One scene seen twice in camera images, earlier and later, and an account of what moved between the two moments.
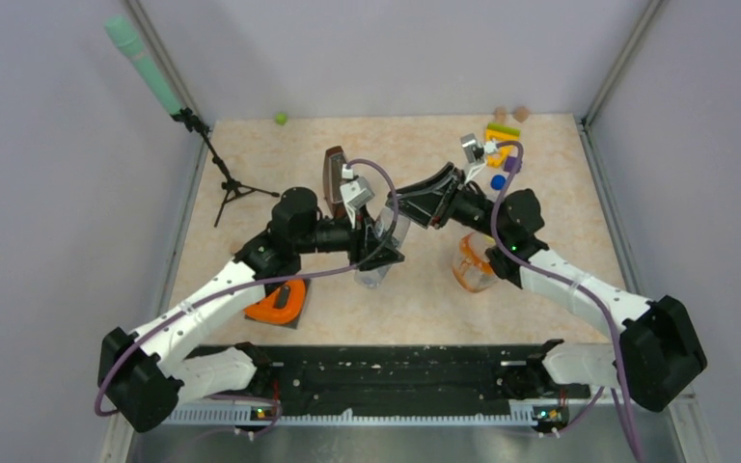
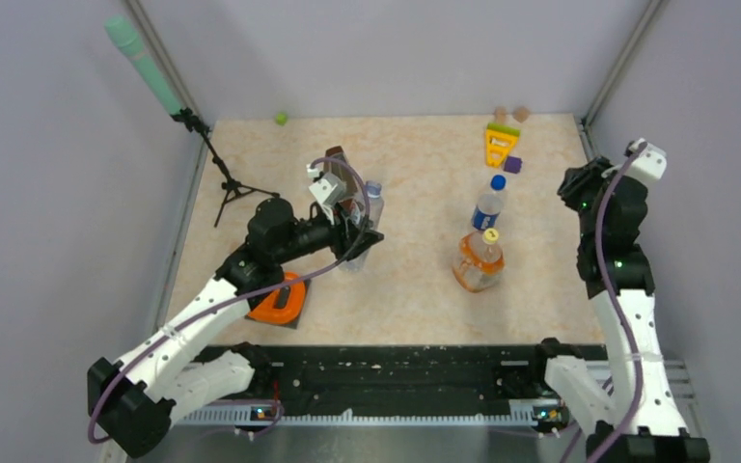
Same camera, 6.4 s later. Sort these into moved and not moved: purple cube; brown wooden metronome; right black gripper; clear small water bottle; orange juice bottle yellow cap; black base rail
Moved: right black gripper; clear small water bottle
Not moved: purple cube; brown wooden metronome; black base rail; orange juice bottle yellow cap
